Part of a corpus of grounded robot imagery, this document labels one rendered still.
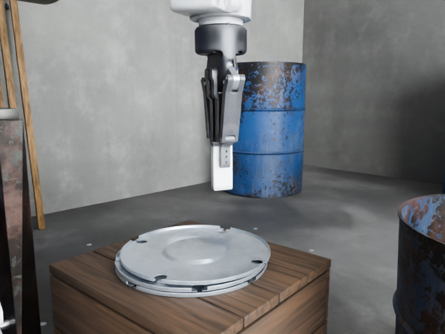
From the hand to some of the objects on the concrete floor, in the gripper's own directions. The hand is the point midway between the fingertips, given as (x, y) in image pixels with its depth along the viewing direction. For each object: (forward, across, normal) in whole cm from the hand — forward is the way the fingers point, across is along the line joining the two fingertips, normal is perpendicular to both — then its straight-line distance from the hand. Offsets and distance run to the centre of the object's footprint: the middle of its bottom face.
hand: (221, 166), depth 61 cm
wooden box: (+56, +15, +1) cm, 58 cm away
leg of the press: (+56, +73, +50) cm, 105 cm away
